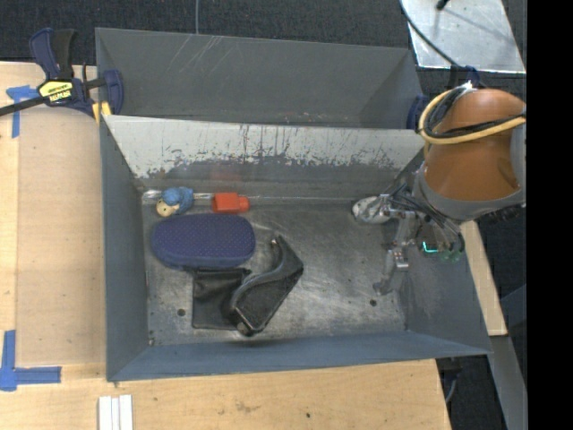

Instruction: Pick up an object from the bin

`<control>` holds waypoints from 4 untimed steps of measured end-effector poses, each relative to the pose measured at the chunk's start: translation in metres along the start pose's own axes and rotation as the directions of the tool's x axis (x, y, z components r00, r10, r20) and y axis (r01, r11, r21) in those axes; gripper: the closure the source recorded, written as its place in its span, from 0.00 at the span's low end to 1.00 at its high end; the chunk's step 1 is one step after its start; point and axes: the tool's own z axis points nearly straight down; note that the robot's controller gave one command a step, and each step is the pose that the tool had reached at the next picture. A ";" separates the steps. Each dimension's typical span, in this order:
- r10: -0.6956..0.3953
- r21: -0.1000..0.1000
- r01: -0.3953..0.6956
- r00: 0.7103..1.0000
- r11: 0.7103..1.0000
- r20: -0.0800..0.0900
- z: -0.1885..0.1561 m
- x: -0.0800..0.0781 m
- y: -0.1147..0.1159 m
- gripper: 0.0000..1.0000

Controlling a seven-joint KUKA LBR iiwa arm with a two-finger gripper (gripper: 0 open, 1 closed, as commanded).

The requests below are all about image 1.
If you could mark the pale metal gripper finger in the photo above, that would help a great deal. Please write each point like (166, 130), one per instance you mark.
(401, 263)
(386, 272)

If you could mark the grey metal bin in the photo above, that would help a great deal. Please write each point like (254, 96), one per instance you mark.
(340, 262)

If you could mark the red-orange small block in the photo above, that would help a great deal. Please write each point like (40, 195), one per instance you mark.
(228, 203)

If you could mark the blue dotted oval case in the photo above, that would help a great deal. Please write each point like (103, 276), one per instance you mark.
(201, 240)

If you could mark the black cloth pouch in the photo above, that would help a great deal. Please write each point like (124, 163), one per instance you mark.
(210, 298)

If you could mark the blue and beige toy animal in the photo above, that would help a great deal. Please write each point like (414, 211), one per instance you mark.
(178, 197)

